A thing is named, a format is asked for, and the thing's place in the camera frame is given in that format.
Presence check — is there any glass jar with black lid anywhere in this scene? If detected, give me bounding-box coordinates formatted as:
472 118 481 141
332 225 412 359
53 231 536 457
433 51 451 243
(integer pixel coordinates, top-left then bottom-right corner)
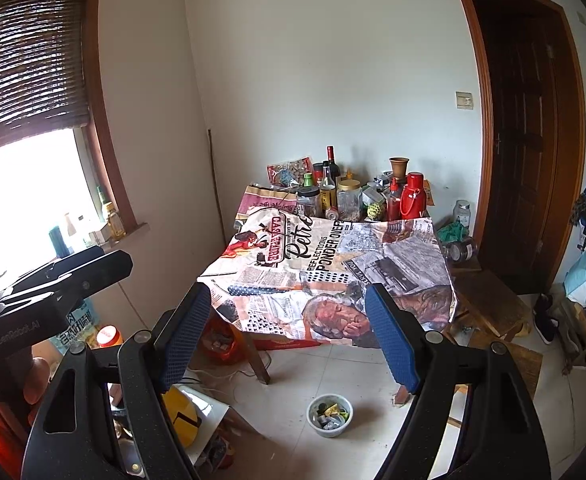
296 185 323 219

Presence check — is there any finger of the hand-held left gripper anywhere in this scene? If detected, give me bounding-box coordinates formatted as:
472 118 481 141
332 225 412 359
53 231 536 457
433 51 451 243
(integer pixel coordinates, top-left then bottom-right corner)
2 249 134 307
10 245 107 287

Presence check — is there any bamboo window blind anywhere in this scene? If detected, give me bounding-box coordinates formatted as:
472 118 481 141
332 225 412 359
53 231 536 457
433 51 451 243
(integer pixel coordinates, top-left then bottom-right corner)
0 0 95 142

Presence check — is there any white floor cable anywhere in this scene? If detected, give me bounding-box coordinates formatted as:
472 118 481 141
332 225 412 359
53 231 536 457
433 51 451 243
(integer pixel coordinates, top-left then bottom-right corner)
182 366 260 397

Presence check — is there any blue white printed bag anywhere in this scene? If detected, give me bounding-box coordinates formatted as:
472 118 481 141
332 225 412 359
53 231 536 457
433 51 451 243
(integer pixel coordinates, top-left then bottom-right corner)
48 300 100 352

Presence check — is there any red sauce bottle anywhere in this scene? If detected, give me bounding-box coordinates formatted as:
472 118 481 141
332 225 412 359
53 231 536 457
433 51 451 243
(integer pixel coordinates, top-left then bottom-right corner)
387 177 404 219

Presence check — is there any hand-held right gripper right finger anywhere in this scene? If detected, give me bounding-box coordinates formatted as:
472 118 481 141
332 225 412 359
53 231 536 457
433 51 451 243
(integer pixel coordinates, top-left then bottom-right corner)
364 282 548 480

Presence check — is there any low wooden stool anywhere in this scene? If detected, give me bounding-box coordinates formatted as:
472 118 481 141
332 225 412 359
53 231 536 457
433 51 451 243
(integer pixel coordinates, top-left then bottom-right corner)
448 267 534 338
445 330 544 428

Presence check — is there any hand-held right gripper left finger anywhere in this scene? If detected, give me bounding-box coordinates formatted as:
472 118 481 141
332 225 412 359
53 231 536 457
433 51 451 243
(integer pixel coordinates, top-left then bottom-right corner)
20 282 213 480

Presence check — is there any yellow oil bottle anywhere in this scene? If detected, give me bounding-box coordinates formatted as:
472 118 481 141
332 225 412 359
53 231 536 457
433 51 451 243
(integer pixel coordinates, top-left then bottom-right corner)
102 202 127 240

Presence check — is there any black shoe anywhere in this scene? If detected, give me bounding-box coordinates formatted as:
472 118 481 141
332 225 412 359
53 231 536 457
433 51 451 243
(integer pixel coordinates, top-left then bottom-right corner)
532 293 559 345

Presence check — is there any table with newspaper-print cloth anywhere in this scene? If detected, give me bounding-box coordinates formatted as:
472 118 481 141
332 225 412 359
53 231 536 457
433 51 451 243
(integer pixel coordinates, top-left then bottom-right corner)
197 184 462 352

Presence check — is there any red thermos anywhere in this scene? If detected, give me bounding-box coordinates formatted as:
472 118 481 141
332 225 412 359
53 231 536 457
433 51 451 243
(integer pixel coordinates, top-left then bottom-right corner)
399 172 428 220

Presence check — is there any green yellow packet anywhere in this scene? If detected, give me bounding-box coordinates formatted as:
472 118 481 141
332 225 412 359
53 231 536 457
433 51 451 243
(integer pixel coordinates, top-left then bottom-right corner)
323 402 350 423

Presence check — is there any green plastic bag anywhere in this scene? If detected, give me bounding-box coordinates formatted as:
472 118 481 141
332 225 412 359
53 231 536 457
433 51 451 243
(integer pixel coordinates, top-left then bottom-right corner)
437 222 469 246

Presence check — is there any plastic jar with gold lid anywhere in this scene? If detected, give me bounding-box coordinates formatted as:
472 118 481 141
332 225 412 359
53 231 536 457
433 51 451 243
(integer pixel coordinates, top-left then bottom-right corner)
336 178 363 222

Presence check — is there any dark sauce bottle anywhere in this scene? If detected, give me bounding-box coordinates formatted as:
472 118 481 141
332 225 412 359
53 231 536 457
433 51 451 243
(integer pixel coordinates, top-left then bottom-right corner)
319 160 338 212

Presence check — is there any wooden window frame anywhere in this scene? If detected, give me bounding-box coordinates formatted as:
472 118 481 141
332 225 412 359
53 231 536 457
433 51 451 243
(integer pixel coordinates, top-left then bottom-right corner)
0 0 152 243

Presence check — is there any brown wooden door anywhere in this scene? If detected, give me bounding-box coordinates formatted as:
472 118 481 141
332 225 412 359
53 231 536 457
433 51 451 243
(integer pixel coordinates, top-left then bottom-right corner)
465 0 560 292
448 0 586 302

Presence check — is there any person's left hand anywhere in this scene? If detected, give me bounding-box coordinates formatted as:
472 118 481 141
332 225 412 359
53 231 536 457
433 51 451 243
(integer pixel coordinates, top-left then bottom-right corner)
23 356 50 407

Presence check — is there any red snack bag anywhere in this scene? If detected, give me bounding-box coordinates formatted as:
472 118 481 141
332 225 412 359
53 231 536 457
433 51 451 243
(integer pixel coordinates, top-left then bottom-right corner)
266 158 314 189

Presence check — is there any white bowl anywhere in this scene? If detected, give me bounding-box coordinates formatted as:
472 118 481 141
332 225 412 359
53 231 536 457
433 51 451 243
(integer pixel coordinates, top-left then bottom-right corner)
306 393 354 439

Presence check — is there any wine bottle with red cap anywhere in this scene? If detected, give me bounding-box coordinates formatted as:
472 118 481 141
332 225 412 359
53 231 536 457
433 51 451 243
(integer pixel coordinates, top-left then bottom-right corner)
325 145 342 187

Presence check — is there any red plastic bag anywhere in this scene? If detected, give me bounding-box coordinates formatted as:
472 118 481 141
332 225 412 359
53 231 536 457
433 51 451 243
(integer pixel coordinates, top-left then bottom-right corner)
202 317 247 366

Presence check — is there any dark teal bottle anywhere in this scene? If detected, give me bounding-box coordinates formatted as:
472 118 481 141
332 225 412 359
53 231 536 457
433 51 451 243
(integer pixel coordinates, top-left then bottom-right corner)
48 227 72 257

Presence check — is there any wooden table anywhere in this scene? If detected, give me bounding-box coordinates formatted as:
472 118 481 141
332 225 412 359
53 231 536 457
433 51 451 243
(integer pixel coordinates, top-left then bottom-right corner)
242 331 417 407

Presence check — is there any round metal tin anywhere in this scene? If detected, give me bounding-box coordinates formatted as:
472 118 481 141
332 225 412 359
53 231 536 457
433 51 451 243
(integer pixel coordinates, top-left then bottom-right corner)
450 237 476 264

